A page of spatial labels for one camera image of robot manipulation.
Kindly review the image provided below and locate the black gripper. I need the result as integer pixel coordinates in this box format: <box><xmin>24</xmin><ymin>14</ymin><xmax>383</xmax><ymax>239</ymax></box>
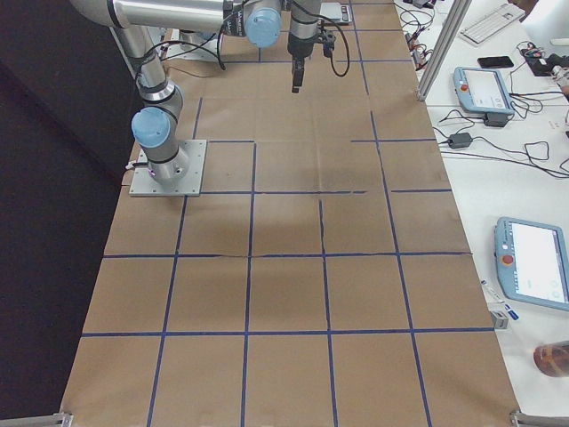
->
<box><xmin>287</xmin><ymin>25</ymin><xmax>336</xmax><ymax>93</ymax></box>

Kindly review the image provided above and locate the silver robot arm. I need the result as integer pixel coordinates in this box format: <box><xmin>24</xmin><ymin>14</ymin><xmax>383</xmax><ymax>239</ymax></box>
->
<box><xmin>73</xmin><ymin>1</ymin><xmax>335</xmax><ymax>183</ymax></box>

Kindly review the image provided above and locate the silver digital kitchen scale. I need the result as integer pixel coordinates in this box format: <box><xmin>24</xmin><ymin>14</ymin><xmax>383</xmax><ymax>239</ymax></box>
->
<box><xmin>320</xmin><ymin>2</ymin><xmax>352</xmax><ymax>25</ymax></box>

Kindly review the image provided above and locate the black power adapter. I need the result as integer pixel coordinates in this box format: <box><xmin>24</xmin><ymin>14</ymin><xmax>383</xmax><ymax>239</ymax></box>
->
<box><xmin>447</xmin><ymin>133</ymin><xmax>473</xmax><ymax>149</ymax></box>

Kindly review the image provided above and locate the far blue teach pendant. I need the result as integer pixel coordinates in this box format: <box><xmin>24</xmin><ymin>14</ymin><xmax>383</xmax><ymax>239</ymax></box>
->
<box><xmin>453</xmin><ymin>67</ymin><xmax>515</xmax><ymax>116</ymax></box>

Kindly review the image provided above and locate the blue teach pendant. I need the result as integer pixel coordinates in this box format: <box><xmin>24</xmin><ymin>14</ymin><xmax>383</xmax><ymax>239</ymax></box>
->
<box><xmin>494</xmin><ymin>217</ymin><xmax>568</xmax><ymax>311</ymax></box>
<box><xmin>453</xmin><ymin>67</ymin><xmax>515</xmax><ymax>116</ymax></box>

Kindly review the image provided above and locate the black smartphone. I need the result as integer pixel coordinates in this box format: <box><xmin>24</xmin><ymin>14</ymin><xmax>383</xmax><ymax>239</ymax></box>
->
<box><xmin>477</xmin><ymin>56</ymin><xmax>514</xmax><ymax>69</ymax></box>

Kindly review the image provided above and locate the white keyboard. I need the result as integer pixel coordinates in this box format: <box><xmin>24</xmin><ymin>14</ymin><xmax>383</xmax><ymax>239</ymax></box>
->
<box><xmin>458</xmin><ymin>3</ymin><xmax>525</xmax><ymax>46</ymax></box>

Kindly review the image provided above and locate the near blue teach pendant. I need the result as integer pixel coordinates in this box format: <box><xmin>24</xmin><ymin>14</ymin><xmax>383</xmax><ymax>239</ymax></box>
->
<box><xmin>494</xmin><ymin>217</ymin><xmax>568</xmax><ymax>311</ymax></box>

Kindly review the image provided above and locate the brown translucent bottle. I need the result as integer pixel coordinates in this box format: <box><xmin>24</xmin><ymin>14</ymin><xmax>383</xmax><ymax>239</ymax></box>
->
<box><xmin>533</xmin><ymin>341</ymin><xmax>568</xmax><ymax>377</ymax></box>

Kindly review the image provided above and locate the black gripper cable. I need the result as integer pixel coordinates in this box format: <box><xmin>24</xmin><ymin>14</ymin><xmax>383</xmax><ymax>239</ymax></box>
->
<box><xmin>317</xmin><ymin>17</ymin><xmax>352</xmax><ymax>77</ymax></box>

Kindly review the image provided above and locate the aluminium frame post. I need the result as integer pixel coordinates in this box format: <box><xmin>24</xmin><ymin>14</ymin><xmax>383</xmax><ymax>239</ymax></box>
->
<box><xmin>416</xmin><ymin>0</ymin><xmax>471</xmax><ymax>101</ymax></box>

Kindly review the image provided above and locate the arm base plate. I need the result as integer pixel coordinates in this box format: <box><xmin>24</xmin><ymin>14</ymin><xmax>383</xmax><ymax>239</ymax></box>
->
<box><xmin>129</xmin><ymin>140</ymin><xmax>207</xmax><ymax>197</ymax></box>

